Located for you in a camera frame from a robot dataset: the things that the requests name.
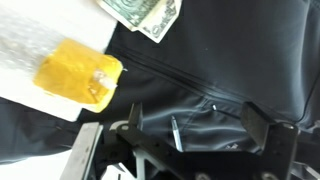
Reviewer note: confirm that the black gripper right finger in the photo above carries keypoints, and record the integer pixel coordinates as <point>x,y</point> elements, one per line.
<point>280,146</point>

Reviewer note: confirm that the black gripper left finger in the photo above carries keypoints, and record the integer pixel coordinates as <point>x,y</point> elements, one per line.
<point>136,115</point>

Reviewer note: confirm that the black zip jacket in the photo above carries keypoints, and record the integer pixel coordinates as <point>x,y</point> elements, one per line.
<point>233,50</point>

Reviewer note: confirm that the yellow wrapped package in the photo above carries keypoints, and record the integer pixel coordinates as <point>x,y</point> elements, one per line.
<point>70,73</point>

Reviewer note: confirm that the folded dollar bill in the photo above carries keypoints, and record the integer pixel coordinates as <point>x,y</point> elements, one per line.
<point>140,13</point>

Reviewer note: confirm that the white flat board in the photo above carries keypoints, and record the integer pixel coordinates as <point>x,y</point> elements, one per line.
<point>66,20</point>

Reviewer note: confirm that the clear bubble wrap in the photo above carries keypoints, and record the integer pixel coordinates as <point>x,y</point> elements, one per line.
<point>23,43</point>

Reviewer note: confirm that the wrist camera metal mount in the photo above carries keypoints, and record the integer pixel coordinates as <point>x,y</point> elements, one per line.
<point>81,153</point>

